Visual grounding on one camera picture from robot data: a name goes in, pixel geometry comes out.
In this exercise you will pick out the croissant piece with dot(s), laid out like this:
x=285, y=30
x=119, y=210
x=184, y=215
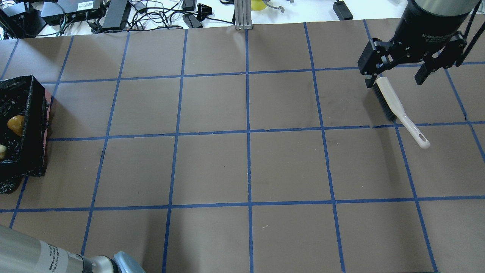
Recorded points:
x=3, y=152

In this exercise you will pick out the black lined trash bin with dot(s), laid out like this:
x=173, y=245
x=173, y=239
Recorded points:
x=24, y=112

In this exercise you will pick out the orange bread roll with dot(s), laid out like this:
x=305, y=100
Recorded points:
x=16, y=124

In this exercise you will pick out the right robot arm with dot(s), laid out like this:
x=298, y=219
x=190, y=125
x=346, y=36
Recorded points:
x=431, y=32

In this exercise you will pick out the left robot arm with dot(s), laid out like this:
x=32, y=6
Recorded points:
x=21, y=253

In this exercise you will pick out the black power adapter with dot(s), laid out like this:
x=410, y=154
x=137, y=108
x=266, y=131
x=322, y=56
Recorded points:
x=341, y=10

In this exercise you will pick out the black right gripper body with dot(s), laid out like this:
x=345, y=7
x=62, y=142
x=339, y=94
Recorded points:
x=423, y=27

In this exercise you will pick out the aluminium frame post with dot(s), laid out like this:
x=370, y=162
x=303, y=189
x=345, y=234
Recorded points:
x=243, y=18

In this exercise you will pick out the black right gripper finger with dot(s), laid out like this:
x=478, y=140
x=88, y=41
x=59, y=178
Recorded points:
x=423, y=73
x=370, y=80

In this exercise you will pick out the large black power brick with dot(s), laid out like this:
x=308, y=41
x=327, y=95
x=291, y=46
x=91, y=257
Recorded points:
x=116, y=15

